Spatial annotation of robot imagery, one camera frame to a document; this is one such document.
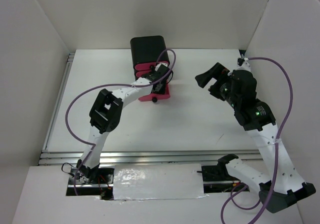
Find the aluminium rail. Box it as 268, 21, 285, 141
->
240, 53, 279, 161
38, 150, 262, 166
41, 52, 76, 153

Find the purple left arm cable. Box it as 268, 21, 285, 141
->
65, 48, 177, 197

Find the aluminium left side rail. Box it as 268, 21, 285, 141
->
41, 52, 76, 153

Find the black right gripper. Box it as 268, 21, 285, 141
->
195, 61, 240, 108

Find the aluminium right side rail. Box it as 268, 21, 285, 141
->
240, 53, 279, 161

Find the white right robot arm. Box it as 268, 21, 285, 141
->
195, 58, 316, 213

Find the white foil cover sheet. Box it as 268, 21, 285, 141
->
113, 163, 205, 201

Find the aluminium front rail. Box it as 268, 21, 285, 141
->
38, 150, 262, 166

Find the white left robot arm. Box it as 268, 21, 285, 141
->
76, 62, 170, 184

